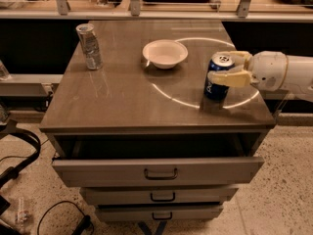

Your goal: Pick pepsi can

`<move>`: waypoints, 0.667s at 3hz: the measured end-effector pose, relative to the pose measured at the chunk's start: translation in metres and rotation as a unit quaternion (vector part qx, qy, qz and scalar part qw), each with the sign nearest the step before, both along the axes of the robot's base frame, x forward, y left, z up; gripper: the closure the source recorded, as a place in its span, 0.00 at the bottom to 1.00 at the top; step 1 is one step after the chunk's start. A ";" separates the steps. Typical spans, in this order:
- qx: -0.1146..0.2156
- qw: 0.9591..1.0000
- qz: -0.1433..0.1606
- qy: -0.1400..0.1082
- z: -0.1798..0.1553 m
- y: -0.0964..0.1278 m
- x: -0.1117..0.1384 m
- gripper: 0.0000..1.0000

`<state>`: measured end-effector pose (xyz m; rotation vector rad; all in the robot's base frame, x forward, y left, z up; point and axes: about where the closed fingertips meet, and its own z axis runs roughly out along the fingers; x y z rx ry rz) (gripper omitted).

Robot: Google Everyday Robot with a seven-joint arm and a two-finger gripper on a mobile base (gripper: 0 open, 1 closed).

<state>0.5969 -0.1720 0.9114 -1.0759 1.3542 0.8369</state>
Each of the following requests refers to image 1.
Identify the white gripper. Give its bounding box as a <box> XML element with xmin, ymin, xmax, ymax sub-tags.
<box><xmin>207</xmin><ymin>51</ymin><xmax>288</xmax><ymax>91</ymax></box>

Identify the blue pepsi can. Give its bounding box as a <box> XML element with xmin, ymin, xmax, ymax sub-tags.
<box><xmin>203</xmin><ymin>53</ymin><xmax>235</xmax><ymax>101</ymax></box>

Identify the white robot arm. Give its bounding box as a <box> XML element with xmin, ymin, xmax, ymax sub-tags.
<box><xmin>207</xmin><ymin>51</ymin><xmax>313</xmax><ymax>102</ymax></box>

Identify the silver energy drink can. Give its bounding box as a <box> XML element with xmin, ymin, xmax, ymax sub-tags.
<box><xmin>76</xmin><ymin>23</ymin><xmax>103</xmax><ymax>71</ymax></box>

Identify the white paper bowl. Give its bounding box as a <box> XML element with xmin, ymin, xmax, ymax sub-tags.
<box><xmin>142</xmin><ymin>39</ymin><xmax>188</xmax><ymax>70</ymax></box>

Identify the grey drawer cabinet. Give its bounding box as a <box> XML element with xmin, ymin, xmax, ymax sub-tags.
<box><xmin>39</xmin><ymin>19</ymin><xmax>277</xmax><ymax>223</ymax></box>

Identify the middle grey drawer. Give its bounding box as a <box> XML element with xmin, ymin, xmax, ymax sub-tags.
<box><xmin>80</xmin><ymin>185</ymin><xmax>238</xmax><ymax>206</ymax></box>

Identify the top open grey drawer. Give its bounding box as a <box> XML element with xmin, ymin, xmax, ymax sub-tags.
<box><xmin>53</xmin><ymin>133</ymin><xmax>264</xmax><ymax>188</ymax></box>

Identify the bottom grey drawer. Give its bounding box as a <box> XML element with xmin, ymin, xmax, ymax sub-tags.
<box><xmin>95</xmin><ymin>203</ymin><xmax>223</xmax><ymax>222</ymax></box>

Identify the grey shelf rail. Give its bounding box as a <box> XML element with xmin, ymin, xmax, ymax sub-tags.
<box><xmin>0</xmin><ymin>0</ymin><xmax>313</xmax><ymax>23</ymax></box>

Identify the black cable on floor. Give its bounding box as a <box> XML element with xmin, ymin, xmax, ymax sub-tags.
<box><xmin>36</xmin><ymin>200</ymin><xmax>95</xmax><ymax>235</ymax></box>

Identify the black strap on floor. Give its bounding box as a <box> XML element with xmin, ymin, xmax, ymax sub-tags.
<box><xmin>0</xmin><ymin>127</ymin><xmax>42</xmax><ymax>189</ymax></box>

